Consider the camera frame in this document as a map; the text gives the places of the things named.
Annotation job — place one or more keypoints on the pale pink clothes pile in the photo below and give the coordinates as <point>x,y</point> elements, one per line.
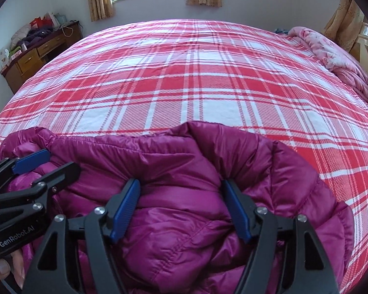
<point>20,35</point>

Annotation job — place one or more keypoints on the red paper bag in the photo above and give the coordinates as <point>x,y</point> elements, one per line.
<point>40,21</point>

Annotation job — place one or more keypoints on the flat pink box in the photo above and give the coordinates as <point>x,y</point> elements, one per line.
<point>16,55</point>

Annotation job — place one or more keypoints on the bed with red plaid sheet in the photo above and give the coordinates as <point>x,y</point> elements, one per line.
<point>202,76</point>

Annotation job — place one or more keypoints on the blue cloth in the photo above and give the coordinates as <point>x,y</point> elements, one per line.
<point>282,31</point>

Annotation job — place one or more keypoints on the white printed box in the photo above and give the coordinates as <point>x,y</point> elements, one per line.
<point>3,56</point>

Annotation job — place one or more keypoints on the person's left hand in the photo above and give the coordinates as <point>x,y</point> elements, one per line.
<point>3,266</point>

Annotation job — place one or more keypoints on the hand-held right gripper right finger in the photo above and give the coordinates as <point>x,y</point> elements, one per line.
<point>237,211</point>

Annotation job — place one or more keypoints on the pink folded quilt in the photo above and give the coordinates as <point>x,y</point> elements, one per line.
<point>334,55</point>

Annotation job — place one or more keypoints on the pale blue bag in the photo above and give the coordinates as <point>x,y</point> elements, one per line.
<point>59,19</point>

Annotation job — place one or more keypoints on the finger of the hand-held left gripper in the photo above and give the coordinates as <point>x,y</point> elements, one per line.
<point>30,159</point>
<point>61,173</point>

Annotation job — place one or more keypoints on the brown wooden desk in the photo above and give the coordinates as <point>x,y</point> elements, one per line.
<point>27,64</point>

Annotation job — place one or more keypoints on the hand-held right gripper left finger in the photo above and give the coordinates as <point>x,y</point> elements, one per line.
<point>125,211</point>

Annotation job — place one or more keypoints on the beige tied curtain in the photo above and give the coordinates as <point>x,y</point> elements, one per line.
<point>343,21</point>

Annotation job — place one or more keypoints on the green cloth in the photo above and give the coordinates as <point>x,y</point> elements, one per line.
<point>15,50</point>

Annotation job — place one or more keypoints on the magenta puffer jacket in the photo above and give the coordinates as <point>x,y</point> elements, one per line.
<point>178,165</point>

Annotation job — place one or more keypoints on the dark purple clothes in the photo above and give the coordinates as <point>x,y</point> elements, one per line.
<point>38,35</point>

